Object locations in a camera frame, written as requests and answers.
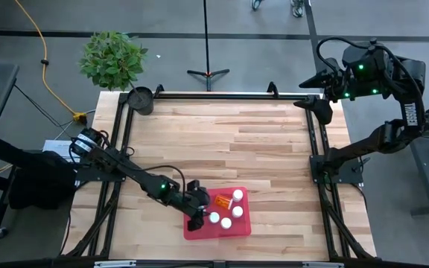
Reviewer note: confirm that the silver frame bracket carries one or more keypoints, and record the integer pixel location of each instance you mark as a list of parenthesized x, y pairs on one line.
[(322, 264), (114, 264)]

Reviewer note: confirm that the black frame clamp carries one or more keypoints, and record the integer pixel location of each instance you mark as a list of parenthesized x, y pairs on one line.
[(158, 91), (273, 90)]

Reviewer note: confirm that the black plant pot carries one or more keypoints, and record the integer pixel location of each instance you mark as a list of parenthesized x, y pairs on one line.
[(140, 100)]

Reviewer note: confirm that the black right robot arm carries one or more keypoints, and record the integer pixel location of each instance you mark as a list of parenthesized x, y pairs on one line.
[(410, 113)]

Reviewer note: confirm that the black metal table frame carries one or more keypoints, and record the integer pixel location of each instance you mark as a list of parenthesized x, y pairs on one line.
[(237, 96)]

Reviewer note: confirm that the black tripod stand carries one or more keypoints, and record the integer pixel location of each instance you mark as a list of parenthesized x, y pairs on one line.
[(208, 74)]

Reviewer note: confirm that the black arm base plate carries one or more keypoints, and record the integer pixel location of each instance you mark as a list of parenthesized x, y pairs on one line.
[(348, 176), (88, 175)]

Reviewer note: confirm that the black bag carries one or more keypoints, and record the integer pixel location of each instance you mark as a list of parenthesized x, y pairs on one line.
[(39, 182)]

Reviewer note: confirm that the person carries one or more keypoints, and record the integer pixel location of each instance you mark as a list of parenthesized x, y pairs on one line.
[(297, 9)]

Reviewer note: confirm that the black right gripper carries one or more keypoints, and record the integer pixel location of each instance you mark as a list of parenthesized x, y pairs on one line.
[(363, 74)]

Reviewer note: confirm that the orange pill bottle white cap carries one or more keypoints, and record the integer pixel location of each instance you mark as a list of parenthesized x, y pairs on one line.
[(222, 201)]

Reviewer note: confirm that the red plastic basket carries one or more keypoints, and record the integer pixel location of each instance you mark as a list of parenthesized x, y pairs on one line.
[(237, 232)]

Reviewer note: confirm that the green leafy plant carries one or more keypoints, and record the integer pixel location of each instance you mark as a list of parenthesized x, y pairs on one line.
[(112, 61)]

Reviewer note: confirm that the white paper sheet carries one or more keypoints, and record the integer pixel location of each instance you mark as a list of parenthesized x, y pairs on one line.
[(56, 147)]

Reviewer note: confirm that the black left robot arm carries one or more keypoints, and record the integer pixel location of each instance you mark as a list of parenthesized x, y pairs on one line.
[(136, 175)]

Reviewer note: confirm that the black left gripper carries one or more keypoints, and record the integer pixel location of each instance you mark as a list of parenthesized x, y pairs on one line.
[(194, 199)]

